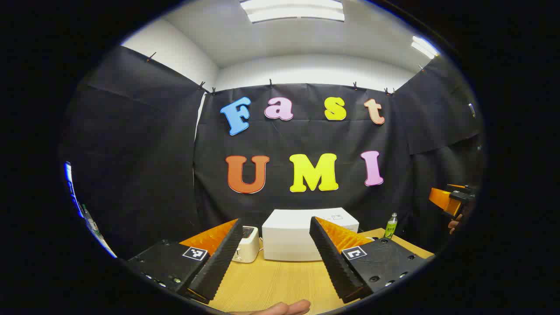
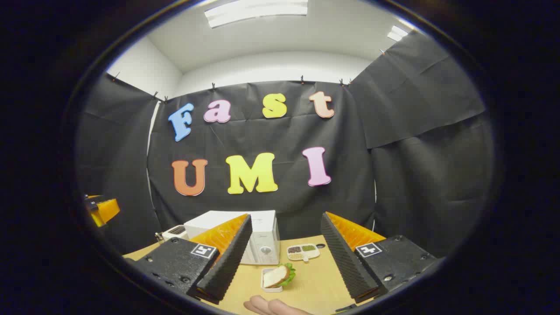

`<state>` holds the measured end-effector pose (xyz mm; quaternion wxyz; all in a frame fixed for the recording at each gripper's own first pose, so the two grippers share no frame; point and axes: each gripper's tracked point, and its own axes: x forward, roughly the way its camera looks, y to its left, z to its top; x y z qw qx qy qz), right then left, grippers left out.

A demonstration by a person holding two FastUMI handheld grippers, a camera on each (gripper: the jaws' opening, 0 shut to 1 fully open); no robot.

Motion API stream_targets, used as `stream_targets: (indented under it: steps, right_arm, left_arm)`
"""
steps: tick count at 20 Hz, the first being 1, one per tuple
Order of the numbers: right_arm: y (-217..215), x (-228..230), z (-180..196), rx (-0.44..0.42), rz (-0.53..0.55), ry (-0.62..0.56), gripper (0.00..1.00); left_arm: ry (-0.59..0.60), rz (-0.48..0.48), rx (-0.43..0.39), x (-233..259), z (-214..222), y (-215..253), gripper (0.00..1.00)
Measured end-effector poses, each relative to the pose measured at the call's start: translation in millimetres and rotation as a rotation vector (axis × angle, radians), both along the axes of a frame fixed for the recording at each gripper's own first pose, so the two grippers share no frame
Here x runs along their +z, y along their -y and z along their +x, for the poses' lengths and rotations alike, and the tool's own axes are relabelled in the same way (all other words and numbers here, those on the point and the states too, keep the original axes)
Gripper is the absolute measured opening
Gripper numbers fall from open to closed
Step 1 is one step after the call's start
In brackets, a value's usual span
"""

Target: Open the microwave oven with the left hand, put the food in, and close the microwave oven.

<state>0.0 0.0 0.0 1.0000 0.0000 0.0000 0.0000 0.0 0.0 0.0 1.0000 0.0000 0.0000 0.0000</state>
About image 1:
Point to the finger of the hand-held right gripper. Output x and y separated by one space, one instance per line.
442 199

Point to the white microwave oven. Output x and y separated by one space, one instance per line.
288 238

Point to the small ceiling light panel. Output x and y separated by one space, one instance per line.
423 46

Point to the black backdrop cloth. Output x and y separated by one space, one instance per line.
144 153

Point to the green label drink bottle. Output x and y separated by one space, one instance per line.
390 227

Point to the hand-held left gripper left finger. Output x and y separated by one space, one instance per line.
221 262

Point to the large ceiling light panel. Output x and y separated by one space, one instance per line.
293 11

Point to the white toaster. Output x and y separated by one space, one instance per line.
248 247

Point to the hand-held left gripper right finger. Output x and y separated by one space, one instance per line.
334 267

